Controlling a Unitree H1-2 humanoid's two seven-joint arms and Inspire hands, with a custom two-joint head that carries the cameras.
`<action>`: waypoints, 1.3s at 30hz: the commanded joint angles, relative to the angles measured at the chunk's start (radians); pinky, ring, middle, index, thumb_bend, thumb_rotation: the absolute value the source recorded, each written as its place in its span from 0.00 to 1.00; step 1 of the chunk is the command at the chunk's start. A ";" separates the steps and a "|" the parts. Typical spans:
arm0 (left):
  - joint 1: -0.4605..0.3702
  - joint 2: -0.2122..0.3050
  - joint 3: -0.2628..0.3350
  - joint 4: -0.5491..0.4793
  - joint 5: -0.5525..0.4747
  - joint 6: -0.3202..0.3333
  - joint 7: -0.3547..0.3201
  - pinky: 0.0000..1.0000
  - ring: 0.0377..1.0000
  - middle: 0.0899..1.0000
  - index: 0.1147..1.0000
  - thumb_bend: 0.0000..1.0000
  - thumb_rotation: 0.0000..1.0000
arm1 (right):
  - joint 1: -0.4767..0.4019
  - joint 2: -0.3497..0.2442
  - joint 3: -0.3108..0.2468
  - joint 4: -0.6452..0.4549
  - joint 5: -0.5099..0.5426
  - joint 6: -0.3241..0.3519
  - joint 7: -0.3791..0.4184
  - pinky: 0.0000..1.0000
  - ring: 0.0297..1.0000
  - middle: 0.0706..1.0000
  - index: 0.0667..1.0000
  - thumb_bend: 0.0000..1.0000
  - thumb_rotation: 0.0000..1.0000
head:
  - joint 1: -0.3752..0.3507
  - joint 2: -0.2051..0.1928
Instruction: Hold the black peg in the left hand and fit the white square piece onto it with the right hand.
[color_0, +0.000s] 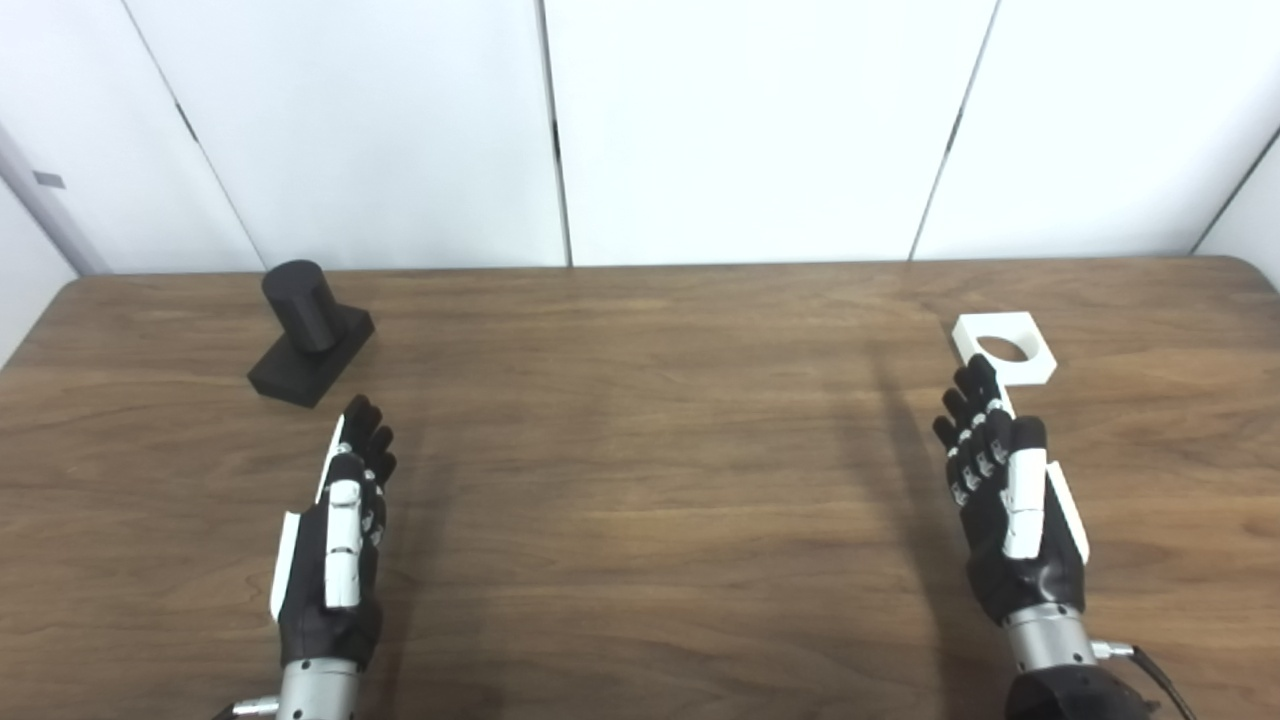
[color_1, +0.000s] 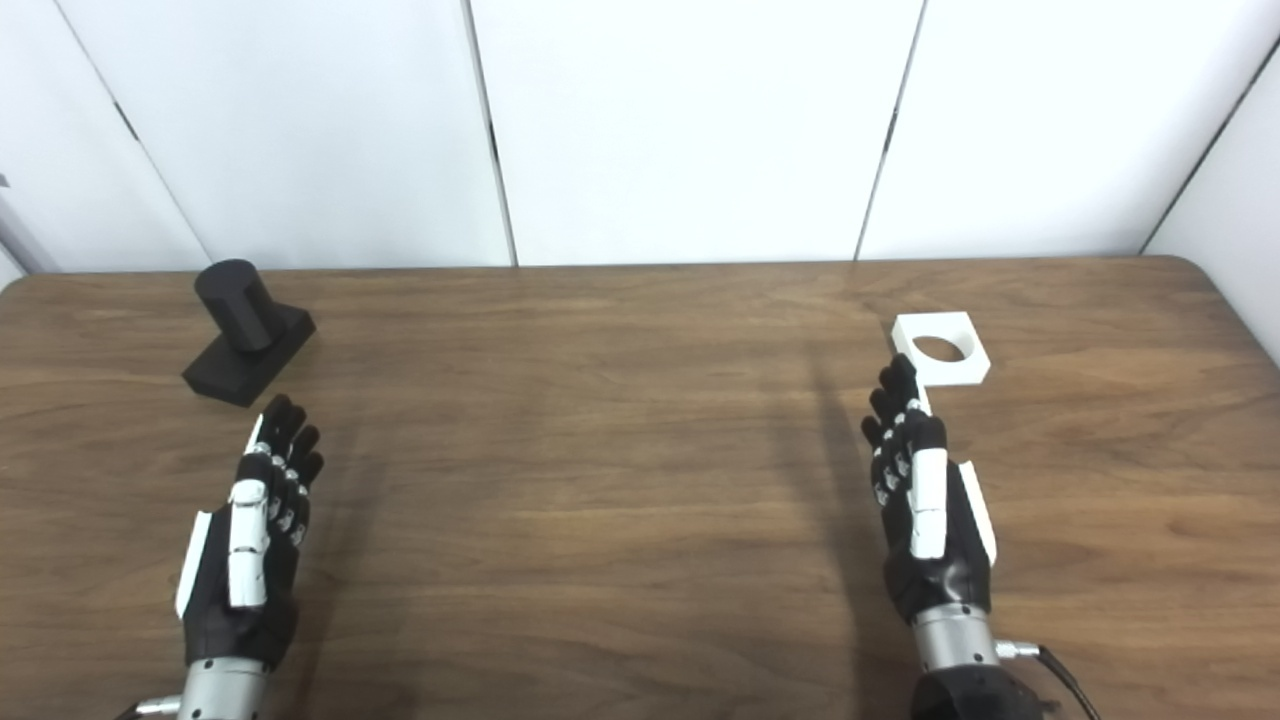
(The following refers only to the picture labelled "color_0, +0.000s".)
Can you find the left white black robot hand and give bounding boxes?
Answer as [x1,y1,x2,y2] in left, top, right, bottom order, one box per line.
[270,395,398,671]

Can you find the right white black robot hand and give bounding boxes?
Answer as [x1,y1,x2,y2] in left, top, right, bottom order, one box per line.
[932,355,1091,629]

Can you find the white square piece with hole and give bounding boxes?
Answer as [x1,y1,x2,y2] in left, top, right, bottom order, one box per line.
[951,312,1058,387]

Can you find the black peg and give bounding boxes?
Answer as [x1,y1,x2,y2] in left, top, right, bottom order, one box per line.
[247,260,376,408]

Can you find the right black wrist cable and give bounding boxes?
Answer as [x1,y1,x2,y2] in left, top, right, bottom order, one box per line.
[1092,640,1201,720]

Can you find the gray wall corner post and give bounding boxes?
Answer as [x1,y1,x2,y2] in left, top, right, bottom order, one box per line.
[0,125,111,276]

